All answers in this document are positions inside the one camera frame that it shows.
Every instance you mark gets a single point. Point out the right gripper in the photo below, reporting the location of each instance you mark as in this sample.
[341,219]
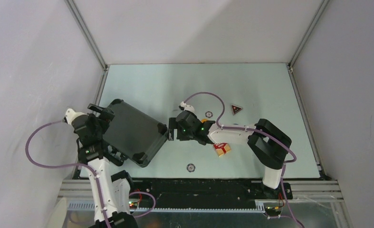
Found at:
[172,125]

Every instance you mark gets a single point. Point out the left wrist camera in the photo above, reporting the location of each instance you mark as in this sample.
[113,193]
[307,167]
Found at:
[71,115]

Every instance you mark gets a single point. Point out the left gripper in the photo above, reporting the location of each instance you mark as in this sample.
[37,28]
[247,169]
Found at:
[105,113]

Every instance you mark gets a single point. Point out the poker chip front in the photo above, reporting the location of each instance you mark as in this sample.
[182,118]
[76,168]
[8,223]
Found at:
[190,167]

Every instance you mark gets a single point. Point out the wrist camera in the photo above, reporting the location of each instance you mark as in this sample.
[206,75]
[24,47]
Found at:
[186,107]
[71,115]

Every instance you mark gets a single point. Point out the poker chip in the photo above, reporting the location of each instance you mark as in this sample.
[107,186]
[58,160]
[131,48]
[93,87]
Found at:
[209,114]
[190,167]

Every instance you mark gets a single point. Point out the triangular dealer button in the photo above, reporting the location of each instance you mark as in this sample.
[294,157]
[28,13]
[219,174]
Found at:
[235,109]

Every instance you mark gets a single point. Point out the red playing card box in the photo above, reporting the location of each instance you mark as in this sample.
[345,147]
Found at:
[221,148]

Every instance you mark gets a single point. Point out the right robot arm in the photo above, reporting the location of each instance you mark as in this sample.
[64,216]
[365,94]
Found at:
[268,143]

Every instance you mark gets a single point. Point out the poker chip middle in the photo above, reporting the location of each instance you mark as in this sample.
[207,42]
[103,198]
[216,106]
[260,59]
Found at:
[209,114]

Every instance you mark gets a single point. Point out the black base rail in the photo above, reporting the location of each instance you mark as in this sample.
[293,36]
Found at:
[206,193]

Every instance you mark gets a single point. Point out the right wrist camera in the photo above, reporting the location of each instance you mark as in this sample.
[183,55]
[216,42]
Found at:
[186,107]

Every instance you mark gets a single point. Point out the black poker set case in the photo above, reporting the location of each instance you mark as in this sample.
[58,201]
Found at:
[134,134]

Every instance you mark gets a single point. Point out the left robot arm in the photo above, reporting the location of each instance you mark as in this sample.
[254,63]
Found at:
[110,192]

